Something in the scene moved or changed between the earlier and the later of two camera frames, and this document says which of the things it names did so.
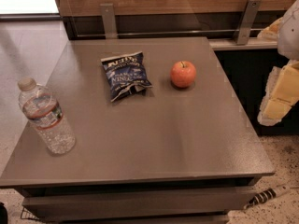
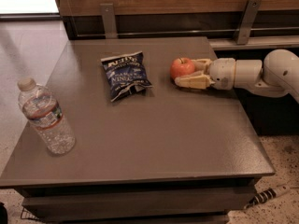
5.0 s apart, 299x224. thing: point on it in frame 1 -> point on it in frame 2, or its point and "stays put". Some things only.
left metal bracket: (108, 19) stays put
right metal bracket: (252, 7) stays put
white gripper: (290, 35) -> (221, 73)
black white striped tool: (265, 195) stays put
